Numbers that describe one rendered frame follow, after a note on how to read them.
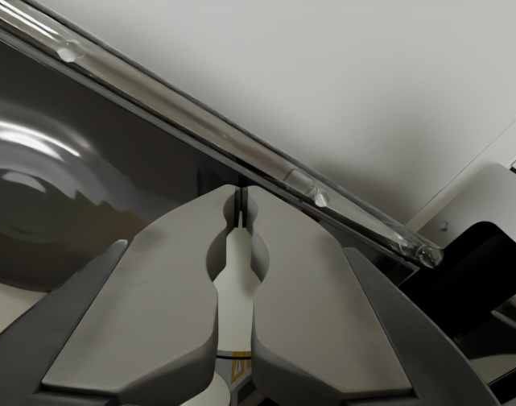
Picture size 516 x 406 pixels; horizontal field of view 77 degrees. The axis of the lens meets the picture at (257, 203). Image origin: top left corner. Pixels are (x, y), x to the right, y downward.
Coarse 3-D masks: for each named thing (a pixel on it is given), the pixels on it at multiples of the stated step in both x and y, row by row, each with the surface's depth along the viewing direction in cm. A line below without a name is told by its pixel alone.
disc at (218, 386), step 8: (216, 376) 21; (216, 384) 21; (224, 384) 21; (208, 392) 22; (216, 392) 22; (224, 392) 22; (192, 400) 22; (200, 400) 22; (208, 400) 22; (216, 400) 22; (224, 400) 22
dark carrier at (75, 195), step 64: (0, 64) 11; (0, 128) 12; (64, 128) 12; (128, 128) 12; (0, 192) 14; (64, 192) 14; (128, 192) 14; (192, 192) 14; (0, 256) 15; (64, 256) 15; (384, 256) 16; (0, 320) 18
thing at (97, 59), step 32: (0, 0) 10; (32, 0) 10; (32, 32) 10; (64, 32) 10; (64, 64) 11; (96, 64) 11; (128, 64) 11; (128, 96) 11; (160, 96) 11; (192, 96) 12; (192, 128) 12; (224, 128) 12; (256, 160) 13; (288, 160) 13; (288, 192) 14; (320, 192) 13; (352, 224) 14; (384, 224) 14; (416, 256) 15
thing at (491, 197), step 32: (480, 192) 19; (512, 192) 17; (448, 224) 20; (480, 224) 18; (512, 224) 16; (448, 256) 19; (416, 288) 21; (480, 320) 16; (512, 320) 14; (480, 352) 15; (512, 352) 14; (512, 384) 14
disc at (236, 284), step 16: (240, 224) 14; (240, 240) 15; (240, 256) 15; (224, 272) 16; (240, 272) 16; (224, 288) 16; (240, 288) 17; (256, 288) 17; (224, 304) 17; (240, 304) 17; (224, 320) 18; (240, 320) 18; (224, 336) 19; (240, 336) 19
